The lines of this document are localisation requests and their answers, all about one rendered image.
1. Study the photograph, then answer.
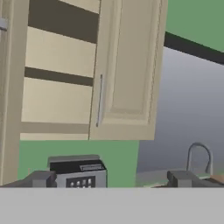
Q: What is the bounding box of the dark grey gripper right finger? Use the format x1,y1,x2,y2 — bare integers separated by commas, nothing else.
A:
166,170,224,188

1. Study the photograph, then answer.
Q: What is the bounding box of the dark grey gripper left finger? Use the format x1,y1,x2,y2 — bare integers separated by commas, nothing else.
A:
0,171,57,188

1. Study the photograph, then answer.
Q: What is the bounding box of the silver curved sink tap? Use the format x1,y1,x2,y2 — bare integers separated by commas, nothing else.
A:
185,142,214,175

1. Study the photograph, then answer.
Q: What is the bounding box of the grey sink basin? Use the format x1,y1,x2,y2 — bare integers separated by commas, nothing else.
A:
135,168,212,188

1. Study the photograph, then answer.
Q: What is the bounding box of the beige tall cabinet panel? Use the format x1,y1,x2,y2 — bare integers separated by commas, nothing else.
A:
0,0,31,186

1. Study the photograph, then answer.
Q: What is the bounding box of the beige open shelf unit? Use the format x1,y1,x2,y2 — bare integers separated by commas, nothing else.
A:
19,0,102,142

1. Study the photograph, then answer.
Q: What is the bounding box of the beige cabinet door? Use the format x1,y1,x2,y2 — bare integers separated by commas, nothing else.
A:
88,0,169,142

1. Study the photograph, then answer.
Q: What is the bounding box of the grey and black toaster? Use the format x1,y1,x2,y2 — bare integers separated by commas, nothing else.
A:
47,154,108,188

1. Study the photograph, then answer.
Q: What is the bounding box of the silver cabinet door handle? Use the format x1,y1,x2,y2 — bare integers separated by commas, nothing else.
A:
95,73,104,128

